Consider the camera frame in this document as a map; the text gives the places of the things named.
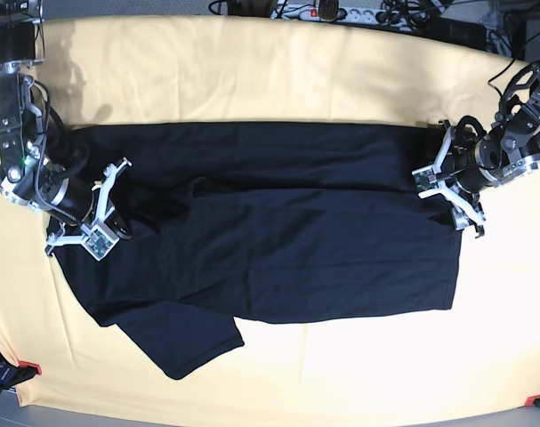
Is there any yellow table cloth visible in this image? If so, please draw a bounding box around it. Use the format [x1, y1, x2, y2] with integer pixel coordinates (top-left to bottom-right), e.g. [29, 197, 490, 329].
[0, 16, 540, 426]

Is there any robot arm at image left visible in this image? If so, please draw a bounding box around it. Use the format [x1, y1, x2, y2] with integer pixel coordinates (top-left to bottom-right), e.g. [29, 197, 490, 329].
[0, 1, 132, 261]

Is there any dark navy T-shirt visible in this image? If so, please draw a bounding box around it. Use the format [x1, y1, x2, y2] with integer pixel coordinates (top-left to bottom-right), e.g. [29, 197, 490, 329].
[55, 123, 462, 380]

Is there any black box on floor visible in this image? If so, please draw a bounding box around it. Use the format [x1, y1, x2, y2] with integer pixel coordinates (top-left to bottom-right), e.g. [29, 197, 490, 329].
[423, 17, 488, 51]

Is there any white power strip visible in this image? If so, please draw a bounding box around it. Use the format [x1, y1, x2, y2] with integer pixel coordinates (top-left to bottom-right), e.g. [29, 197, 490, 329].
[270, 1, 414, 33]

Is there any wrist camera board image right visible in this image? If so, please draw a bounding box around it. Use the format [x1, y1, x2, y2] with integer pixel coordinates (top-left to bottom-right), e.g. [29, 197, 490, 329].
[412, 165, 440, 198]

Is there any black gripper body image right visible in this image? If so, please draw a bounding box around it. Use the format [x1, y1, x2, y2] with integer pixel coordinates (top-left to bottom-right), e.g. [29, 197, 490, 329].
[447, 149, 490, 220]

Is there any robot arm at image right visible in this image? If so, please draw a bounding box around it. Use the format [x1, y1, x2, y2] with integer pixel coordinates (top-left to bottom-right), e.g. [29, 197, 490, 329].
[414, 60, 540, 238]

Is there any left red black clamp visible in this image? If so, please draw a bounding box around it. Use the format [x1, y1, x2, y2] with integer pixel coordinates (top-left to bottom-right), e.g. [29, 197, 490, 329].
[0, 352, 42, 394]

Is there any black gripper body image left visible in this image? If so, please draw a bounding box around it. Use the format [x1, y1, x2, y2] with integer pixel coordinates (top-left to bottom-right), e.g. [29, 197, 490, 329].
[51, 177, 132, 240]

